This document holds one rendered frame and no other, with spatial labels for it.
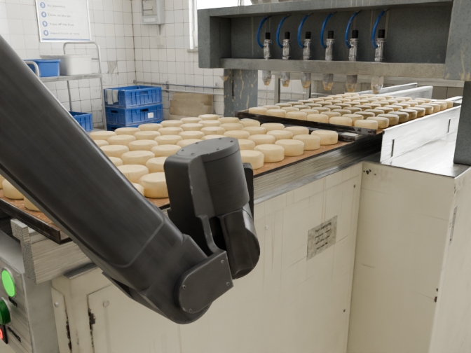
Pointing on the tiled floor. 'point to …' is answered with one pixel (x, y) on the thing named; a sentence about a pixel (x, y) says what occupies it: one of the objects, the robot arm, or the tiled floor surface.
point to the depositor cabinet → (413, 254)
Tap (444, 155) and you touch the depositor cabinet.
